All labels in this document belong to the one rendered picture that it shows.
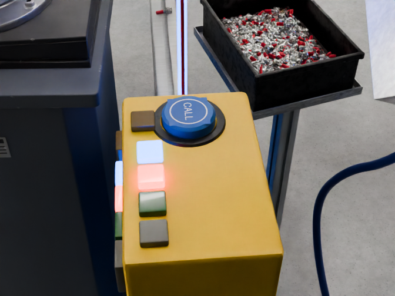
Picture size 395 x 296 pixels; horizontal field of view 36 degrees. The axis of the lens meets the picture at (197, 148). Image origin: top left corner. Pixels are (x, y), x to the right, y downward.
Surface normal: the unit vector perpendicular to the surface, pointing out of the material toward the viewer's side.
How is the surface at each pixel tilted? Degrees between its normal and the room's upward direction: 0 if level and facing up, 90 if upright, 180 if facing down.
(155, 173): 0
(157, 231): 0
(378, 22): 55
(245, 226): 0
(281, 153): 90
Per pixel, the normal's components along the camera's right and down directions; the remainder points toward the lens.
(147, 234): 0.01, -0.71
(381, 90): -0.62, -0.04
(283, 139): 0.34, 0.66
